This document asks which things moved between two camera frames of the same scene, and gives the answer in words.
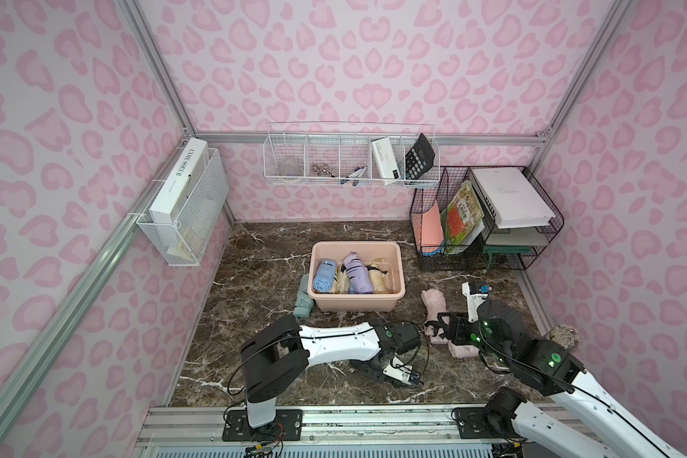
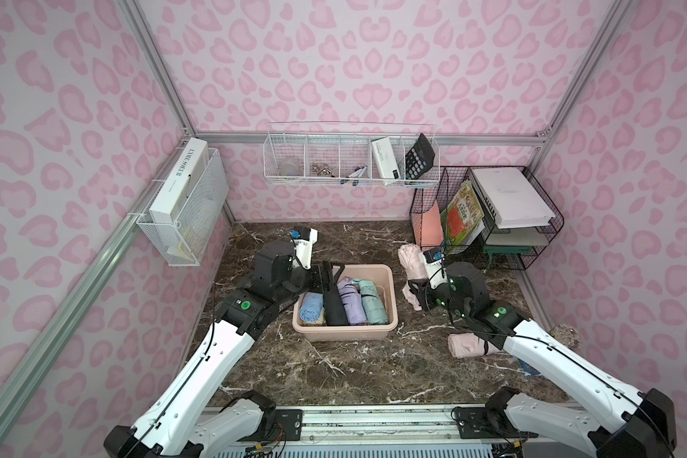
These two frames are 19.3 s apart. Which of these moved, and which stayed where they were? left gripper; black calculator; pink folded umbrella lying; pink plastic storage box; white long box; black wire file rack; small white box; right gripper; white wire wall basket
Moved: right gripper; pink plastic storage box; left gripper
Stayed: black wire file rack; white wire wall basket; black calculator; white long box; small white box; pink folded umbrella lying
